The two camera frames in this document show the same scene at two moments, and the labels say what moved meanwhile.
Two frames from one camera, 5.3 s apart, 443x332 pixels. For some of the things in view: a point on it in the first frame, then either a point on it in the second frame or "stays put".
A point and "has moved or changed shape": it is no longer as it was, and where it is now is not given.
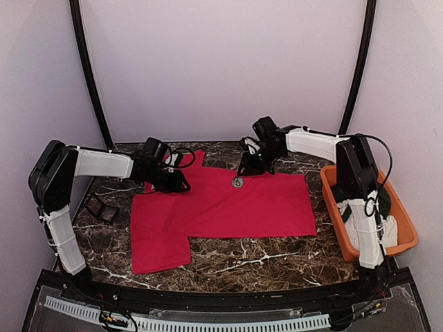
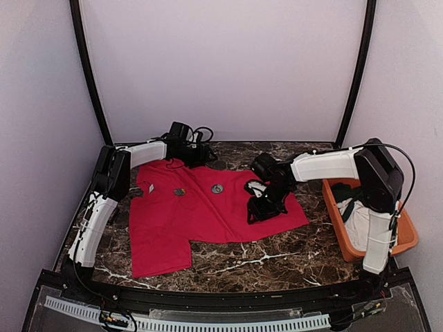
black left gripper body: x=163 y=182 to x=192 y=157
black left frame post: x=75 y=7 stays put
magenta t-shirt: x=163 y=223 has moved or changed shape
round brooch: x=237 y=182 to x=217 y=189
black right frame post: x=371 y=16 stays put
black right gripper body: x=261 y=162 to x=270 y=204
